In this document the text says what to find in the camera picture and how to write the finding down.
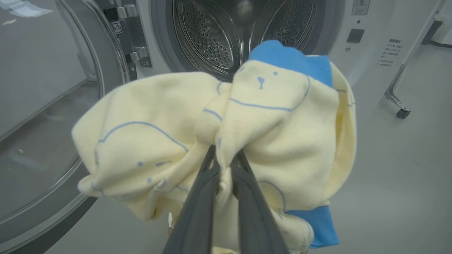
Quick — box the metal leg with caster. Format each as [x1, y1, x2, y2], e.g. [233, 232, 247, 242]
[384, 63, 412, 119]

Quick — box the black door latch socket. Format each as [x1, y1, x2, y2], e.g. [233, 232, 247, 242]
[347, 29, 365, 43]

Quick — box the black text instruction label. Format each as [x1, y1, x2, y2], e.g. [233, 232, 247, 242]
[376, 38, 402, 67]

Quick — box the metal door hinge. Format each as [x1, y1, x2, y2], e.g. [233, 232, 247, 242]
[106, 4, 152, 69]

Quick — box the white front-load washing machine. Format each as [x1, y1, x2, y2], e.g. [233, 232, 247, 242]
[95, 0, 448, 131]

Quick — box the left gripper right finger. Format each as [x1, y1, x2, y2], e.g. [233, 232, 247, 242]
[230, 150, 291, 254]

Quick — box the steel washing machine drum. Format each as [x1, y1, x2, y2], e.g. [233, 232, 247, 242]
[173, 0, 316, 76]

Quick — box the black round glass washer door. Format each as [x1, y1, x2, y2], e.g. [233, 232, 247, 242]
[0, 0, 138, 254]

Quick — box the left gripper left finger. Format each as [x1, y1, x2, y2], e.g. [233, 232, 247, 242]
[162, 145, 221, 254]

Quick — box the cream bear-print garment blue trim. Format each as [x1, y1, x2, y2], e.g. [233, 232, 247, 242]
[71, 40, 357, 254]

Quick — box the grey warning sticker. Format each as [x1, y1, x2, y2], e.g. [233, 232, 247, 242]
[352, 0, 370, 15]

